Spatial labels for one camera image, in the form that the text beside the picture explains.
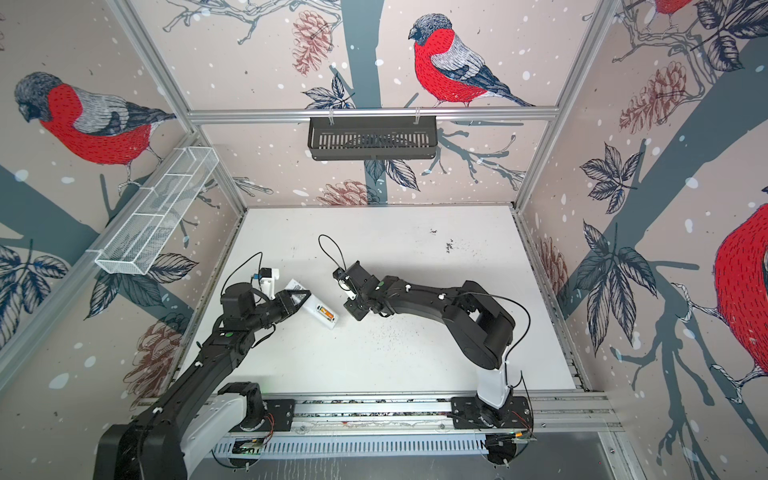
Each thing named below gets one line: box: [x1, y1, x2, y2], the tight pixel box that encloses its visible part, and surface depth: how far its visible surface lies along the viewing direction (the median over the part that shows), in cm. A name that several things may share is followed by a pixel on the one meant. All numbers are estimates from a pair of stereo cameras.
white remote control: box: [284, 279, 339, 330], surface depth 83 cm
